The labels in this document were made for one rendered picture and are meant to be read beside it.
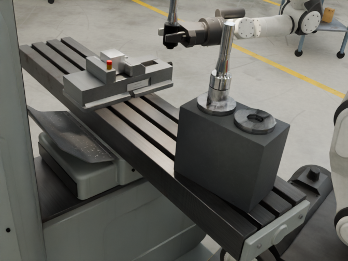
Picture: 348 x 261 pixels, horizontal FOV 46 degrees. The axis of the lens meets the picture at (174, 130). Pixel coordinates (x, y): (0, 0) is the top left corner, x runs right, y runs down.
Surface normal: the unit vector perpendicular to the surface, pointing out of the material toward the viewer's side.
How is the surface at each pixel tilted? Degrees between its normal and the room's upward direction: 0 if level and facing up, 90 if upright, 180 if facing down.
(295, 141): 0
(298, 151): 0
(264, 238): 90
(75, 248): 90
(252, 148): 90
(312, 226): 0
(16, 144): 88
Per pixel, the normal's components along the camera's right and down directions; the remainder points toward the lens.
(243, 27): 0.41, 0.13
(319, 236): 0.08, -0.83
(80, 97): -0.77, 0.29
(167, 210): 0.64, 0.46
